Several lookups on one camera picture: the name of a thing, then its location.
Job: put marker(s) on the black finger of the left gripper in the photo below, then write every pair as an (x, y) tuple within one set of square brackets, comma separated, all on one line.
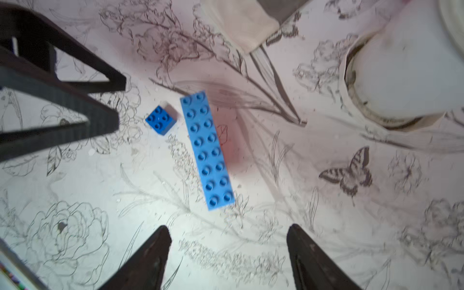
[(39, 41), (39, 111)]

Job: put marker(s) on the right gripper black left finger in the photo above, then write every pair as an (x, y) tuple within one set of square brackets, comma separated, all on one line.
[(145, 269)]

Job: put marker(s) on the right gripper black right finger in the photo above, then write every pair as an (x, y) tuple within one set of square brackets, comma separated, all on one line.
[(312, 268)]

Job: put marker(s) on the blue long lego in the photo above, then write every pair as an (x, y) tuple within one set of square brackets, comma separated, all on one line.
[(207, 150)]

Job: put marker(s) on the small blue lego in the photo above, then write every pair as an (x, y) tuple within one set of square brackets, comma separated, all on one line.
[(160, 121)]

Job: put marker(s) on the potted green plant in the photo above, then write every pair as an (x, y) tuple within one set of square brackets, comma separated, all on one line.
[(408, 74)]

